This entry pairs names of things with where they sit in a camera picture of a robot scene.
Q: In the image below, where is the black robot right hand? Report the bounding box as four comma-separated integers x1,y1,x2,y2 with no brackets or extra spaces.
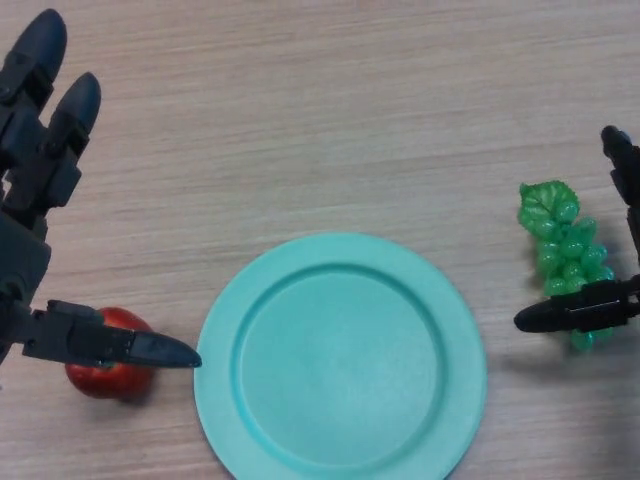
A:
513,124,640,335

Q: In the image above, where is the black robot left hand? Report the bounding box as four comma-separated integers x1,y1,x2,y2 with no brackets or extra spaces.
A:
0,8,204,371

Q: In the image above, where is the green grape bunch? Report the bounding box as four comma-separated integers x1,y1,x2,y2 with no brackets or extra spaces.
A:
517,180,616,354

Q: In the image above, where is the teal round plate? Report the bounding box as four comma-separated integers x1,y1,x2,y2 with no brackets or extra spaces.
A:
193,230,489,480

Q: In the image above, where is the red apple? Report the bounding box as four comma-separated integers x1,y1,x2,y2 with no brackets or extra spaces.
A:
64,306,154,401

